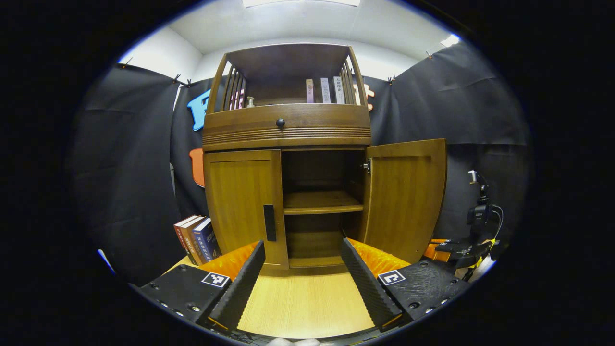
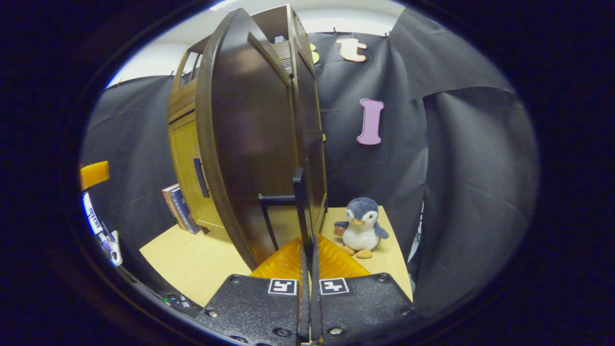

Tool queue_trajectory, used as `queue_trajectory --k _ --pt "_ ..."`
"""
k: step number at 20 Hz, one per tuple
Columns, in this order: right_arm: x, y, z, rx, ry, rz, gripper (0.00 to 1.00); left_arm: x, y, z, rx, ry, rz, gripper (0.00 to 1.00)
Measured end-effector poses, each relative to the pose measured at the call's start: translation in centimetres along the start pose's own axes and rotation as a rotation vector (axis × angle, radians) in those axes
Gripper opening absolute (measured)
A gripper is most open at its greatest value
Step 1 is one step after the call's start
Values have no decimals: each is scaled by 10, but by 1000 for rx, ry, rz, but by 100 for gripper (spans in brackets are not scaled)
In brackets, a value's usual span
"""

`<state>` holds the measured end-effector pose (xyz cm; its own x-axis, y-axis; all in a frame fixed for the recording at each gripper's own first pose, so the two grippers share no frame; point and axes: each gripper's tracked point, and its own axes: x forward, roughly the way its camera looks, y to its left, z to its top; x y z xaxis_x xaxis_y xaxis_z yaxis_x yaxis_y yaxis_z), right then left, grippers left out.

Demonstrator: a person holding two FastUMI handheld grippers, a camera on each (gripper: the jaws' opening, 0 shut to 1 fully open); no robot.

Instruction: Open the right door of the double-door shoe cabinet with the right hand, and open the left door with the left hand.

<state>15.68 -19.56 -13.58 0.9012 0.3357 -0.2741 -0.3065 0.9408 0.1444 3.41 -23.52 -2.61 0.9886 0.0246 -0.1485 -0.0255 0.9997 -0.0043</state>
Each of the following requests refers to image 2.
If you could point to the blue book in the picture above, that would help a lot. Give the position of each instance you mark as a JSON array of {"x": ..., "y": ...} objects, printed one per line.
[{"x": 185, "y": 214}]

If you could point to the wooden cabinet drawer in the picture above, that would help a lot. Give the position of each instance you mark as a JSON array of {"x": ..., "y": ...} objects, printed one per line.
[{"x": 181, "y": 103}]

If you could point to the penguin plush toy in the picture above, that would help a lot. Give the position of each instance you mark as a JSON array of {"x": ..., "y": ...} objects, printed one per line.
[{"x": 361, "y": 226}]

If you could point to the black backdrop cloth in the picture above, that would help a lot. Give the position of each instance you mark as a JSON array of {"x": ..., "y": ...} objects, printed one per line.
[{"x": 456, "y": 168}]

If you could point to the wooden shoe cabinet door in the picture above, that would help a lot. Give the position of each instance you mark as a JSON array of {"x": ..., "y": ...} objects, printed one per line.
[
  {"x": 250, "y": 144},
  {"x": 185, "y": 154}
]

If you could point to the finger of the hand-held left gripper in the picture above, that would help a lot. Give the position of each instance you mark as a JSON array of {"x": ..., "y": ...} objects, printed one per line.
[{"x": 94, "y": 174}]

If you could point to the black device with indicator lights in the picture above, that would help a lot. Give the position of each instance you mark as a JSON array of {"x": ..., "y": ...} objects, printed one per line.
[{"x": 178, "y": 302}]

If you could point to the wooden double-door shoe cabinet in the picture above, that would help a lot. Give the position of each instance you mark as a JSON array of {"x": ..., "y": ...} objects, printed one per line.
[{"x": 312, "y": 144}]

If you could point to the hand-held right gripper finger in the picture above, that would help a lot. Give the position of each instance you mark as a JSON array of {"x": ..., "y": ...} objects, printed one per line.
[
  {"x": 315, "y": 312},
  {"x": 304, "y": 312}
]

